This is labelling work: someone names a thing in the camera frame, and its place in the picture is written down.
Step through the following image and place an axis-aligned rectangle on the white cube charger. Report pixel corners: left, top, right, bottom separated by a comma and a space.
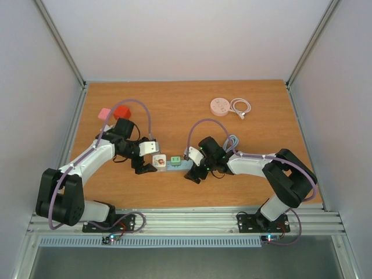
152, 154, 167, 171

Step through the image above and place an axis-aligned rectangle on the grey power strip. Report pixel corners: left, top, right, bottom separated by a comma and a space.
158, 160, 193, 172

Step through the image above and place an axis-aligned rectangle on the green plug adapter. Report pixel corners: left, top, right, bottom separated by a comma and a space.
170, 156, 182, 167

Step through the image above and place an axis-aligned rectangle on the orange cube socket adapter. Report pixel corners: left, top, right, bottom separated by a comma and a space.
113, 105, 131, 120

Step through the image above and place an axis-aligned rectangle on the pink square plug adapter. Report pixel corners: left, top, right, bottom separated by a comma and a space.
98, 108, 111, 120

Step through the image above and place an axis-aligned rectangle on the round pink power socket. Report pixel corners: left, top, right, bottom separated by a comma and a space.
210, 98, 231, 117

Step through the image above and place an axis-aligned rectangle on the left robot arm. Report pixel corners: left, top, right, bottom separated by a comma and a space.
35, 118, 159, 231

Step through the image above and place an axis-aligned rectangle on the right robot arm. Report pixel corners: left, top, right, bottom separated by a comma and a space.
184, 137, 317, 232

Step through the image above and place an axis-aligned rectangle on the left controller board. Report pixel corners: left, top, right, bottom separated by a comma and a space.
101, 235, 121, 245

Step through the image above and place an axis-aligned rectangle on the controller board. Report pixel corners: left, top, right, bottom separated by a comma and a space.
261, 234, 282, 243
101, 235, 121, 245

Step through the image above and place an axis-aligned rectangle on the right controller board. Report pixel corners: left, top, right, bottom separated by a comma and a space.
261, 234, 282, 243

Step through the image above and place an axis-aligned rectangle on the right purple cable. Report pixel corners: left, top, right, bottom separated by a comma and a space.
185, 118, 318, 246

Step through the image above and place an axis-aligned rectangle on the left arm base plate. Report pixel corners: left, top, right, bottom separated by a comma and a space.
82, 214, 136, 233

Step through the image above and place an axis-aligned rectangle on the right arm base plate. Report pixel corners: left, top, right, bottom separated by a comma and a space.
235, 212, 291, 234

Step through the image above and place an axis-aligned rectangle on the aluminium rail frame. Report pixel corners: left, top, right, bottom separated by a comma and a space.
26, 203, 347, 237

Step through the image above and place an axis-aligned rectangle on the blue slotted cable duct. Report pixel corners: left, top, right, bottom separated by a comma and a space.
38, 235, 262, 248

